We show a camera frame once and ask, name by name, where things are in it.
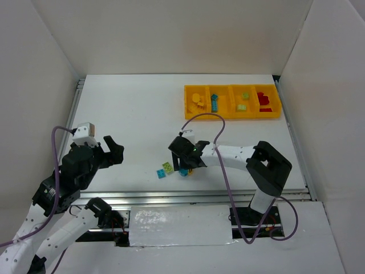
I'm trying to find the aluminium rail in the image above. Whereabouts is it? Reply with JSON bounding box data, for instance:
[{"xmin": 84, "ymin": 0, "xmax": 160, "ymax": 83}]
[
  {"xmin": 51, "ymin": 78, "xmax": 86, "ymax": 171},
  {"xmin": 74, "ymin": 189, "xmax": 311, "ymax": 207},
  {"xmin": 272, "ymin": 75, "xmax": 318, "ymax": 202}
]

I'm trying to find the lime green lego plate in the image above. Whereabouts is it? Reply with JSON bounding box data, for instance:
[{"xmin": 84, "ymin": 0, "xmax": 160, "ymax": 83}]
[{"xmin": 163, "ymin": 162, "xmax": 174, "ymax": 174}]

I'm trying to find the red flower lego brick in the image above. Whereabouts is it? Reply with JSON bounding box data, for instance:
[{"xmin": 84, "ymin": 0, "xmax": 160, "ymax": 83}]
[{"xmin": 257, "ymin": 92, "xmax": 270, "ymax": 106}]

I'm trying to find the teal long lego brick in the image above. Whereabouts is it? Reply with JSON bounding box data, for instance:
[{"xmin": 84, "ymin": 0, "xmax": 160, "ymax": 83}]
[{"xmin": 211, "ymin": 100, "xmax": 218, "ymax": 113}]

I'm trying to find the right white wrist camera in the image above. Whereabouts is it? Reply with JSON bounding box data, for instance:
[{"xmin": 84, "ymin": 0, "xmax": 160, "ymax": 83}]
[{"xmin": 179, "ymin": 130, "xmax": 195, "ymax": 143}]

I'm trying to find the light green lego brick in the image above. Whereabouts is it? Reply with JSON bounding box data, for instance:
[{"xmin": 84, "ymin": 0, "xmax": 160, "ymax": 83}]
[{"xmin": 236, "ymin": 104, "xmax": 247, "ymax": 112}]

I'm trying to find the teal square lego plate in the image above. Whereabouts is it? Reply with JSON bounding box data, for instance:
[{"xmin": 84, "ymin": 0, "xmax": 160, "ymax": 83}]
[{"xmin": 156, "ymin": 169, "xmax": 166, "ymax": 179}]

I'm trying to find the aluminium right rail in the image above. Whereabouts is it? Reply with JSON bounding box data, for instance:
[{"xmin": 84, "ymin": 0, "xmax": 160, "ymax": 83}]
[{"xmin": 272, "ymin": 75, "xmax": 318, "ymax": 202}]

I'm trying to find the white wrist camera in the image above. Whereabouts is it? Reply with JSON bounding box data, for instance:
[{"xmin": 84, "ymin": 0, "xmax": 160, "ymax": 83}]
[
  {"xmin": 179, "ymin": 130, "xmax": 195, "ymax": 143},
  {"xmin": 72, "ymin": 122, "xmax": 99, "ymax": 148}
]

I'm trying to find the red arch lego brick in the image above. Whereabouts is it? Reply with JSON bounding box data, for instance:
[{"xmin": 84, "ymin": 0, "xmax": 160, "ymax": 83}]
[{"xmin": 259, "ymin": 108, "xmax": 273, "ymax": 112}]

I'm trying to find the aluminium front rail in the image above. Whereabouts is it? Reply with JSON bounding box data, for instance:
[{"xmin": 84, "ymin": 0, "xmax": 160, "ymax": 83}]
[{"xmin": 74, "ymin": 189, "xmax": 311, "ymax": 207}]

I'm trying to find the white foil covered panel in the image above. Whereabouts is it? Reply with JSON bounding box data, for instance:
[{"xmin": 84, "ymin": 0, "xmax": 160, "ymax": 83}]
[{"xmin": 129, "ymin": 205, "xmax": 233, "ymax": 247}]

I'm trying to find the teal rounded lego brick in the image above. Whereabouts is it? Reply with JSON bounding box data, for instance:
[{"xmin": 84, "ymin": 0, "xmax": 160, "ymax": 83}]
[{"xmin": 179, "ymin": 169, "xmax": 189, "ymax": 177}]

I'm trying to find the aluminium left rail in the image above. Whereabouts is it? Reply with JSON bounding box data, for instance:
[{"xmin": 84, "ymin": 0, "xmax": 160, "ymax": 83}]
[{"xmin": 51, "ymin": 78, "xmax": 86, "ymax": 171}]

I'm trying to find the yellow long lego brick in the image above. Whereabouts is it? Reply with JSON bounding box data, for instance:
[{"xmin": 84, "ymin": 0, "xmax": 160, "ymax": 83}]
[{"xmin": 187, "ymin": 104, "xmax": 199, "ymax": 115}]

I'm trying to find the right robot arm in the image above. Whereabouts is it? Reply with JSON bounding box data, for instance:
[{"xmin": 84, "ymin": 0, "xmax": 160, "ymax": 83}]
[{"xmin": 168, "ymin": 136, "xmax": 292, "ymax": 214}]

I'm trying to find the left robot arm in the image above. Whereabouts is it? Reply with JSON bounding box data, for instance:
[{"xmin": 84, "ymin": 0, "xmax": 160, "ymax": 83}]
[{"xmin": 1, "ymin": 136, "xmax": 124, "ymax": 273}]

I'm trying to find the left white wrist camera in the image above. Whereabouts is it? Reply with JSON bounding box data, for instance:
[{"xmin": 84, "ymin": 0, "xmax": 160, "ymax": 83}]
[{"xmin": 72, "ymin": 122, "xmax": 99, "ymax": 148}]

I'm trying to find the round yellow lego brick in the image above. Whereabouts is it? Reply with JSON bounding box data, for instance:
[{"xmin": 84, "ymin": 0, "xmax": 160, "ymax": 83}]
[{"xmin": 192, "ymin": 93, "xmax": 201, "ymax": 104}]

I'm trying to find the yellow four-compartment bin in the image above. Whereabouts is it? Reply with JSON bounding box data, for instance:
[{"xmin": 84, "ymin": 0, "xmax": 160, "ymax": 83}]
[{"xmin": 184, "ymin": 84, "xmax": 282, "ymax": 120}]

